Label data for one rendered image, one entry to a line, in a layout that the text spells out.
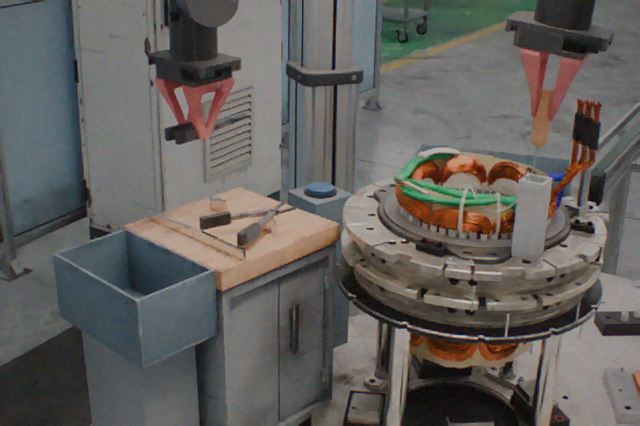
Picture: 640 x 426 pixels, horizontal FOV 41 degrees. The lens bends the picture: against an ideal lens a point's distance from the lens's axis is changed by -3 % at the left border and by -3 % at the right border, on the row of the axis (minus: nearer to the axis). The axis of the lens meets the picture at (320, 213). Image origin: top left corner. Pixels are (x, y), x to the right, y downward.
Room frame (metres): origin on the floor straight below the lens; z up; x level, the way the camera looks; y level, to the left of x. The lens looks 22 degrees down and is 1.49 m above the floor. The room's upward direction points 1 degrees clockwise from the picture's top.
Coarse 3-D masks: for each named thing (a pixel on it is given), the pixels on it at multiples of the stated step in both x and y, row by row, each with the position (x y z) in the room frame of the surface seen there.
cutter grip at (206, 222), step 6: (204, 216) 0.96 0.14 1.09; (210, 216) 0.96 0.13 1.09; (216, 216) 0.96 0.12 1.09; (222, 216) 0.96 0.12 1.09; (228, 216) 0.97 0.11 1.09; (204, 222) 0.95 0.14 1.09; (210, 222) 0.96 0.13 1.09; (216, 222) 0.96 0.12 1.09; (222, 222) 0.96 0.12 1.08; (228, 222) 0.97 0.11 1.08; (204, 228) 0.95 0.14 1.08; (210, 228) 0.96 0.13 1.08
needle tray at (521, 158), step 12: (420, 144) 1.36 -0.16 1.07; (432, 144) 1.36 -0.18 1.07; (504, 156) 1.33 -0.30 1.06; (516, 156) 1.32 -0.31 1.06; (528, 156) 1.32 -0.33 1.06; (540, 156) 1.31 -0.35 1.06; (540, 168) 1.31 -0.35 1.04; (552, 168) 1.31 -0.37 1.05; (564, 168) 1.30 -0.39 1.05; (564, 192) 1.20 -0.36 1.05
